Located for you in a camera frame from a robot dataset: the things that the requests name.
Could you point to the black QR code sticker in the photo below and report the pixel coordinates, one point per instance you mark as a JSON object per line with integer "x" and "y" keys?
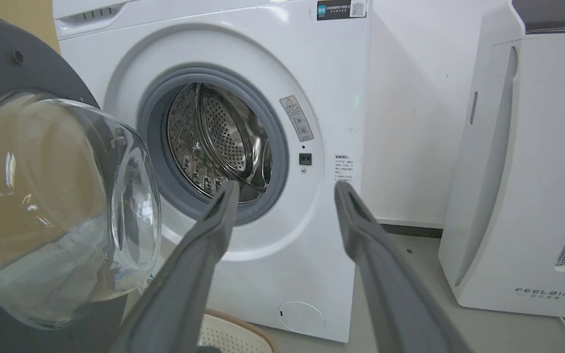
{"x": 341, "y": 9}

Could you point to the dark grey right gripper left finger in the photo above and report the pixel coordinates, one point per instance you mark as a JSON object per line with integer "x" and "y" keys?
{"x": 184, "y": 279}

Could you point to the grey washing machine door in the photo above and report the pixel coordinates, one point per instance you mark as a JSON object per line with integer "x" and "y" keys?
{"x": 42, "y": 206}

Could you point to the white front-load washing machine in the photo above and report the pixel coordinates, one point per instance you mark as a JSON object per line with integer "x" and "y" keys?
{"x": 282, "y": 63}

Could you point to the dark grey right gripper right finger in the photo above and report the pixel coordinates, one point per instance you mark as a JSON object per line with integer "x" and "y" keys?
{"x": 390, "y": 289}

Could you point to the white laundry basket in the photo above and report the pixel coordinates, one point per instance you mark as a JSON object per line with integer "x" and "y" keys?
{"x": 231, "y": 336}

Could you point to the white air purifier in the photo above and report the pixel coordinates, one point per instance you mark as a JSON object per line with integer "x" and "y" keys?
{"x": 527, "y": 171}

